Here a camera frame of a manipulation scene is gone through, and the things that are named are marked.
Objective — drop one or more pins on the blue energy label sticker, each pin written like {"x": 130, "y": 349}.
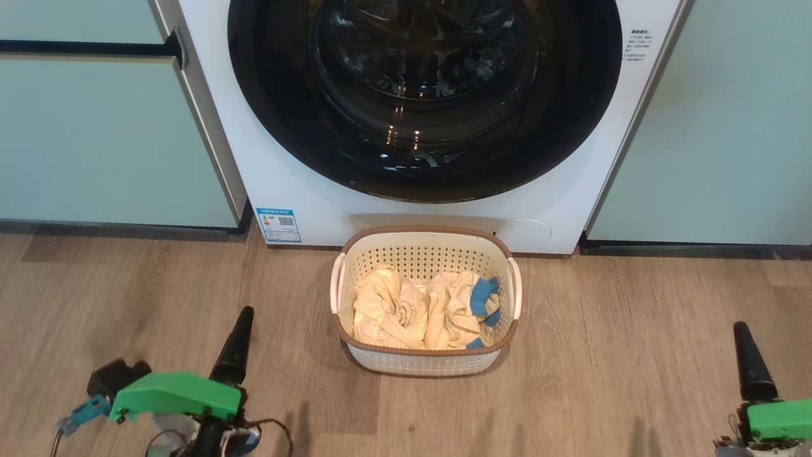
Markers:
{"x": 279, "y": 225}

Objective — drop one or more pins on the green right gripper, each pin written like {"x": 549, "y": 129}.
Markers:
{"x": 783, "y": 419}

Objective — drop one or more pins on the white front-load washing machine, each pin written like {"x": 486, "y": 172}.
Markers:
{"x": 558, "y": 158}

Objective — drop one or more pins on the pale green cabinet plain front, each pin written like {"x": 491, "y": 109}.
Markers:
{"x": 729, "y": 127}

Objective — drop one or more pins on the white perforated basket brown rim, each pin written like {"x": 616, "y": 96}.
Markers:
{"x": 419, "y": 254}

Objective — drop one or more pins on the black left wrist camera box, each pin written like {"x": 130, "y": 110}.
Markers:
{"x": 114, "y": 377}

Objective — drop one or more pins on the round white drain filter cover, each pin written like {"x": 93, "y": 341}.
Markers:
{"x": 530, "y": 236}

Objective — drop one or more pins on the black round glass washer door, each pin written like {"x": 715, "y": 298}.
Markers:
{"x": 285, "y": 114}

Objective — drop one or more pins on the pale green cabinet black gap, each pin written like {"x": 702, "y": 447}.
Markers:
{"x": 95, "y": 139}

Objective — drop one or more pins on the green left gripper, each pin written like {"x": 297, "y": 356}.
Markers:
{"x": 177, "y": 395}

